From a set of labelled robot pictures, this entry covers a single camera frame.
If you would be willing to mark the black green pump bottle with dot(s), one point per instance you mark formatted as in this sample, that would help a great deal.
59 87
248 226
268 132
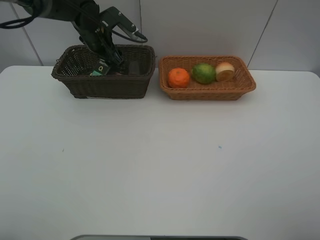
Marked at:
101 68

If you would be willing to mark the translucent purple plastic cup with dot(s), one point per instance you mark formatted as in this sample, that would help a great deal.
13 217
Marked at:
134 68

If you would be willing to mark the green lime fruit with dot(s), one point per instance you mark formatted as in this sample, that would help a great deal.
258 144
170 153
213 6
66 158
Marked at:
203 73

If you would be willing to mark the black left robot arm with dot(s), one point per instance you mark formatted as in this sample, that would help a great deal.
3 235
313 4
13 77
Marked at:
94 27

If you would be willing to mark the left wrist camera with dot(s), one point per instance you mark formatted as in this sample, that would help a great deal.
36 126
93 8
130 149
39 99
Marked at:
112 17

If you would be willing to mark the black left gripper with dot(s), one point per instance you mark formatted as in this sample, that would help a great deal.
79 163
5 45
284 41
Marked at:
101 43

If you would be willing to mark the red yellow peach fruit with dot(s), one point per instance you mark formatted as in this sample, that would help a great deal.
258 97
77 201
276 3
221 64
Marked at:
224 72

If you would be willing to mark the orange wicker basket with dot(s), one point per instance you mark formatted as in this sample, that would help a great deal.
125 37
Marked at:
241 83

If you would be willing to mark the orange tangerine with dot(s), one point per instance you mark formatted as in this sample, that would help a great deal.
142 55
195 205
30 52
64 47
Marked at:
178 78

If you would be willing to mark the dark brown wicker basket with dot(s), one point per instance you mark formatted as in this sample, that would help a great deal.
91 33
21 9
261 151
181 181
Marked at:
73 69

